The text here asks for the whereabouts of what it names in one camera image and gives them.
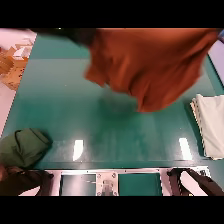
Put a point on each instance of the white garment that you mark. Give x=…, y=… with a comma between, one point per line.
x=213, y=123

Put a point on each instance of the dark green garment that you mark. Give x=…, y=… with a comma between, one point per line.
x=23, y=146

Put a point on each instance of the brown cardboard box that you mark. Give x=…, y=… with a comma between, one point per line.
x=11, y=68

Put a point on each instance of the orange-brown T-shirt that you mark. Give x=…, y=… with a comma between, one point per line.
x=156, y=63

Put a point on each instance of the silver frame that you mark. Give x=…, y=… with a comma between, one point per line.
x=107, y=184

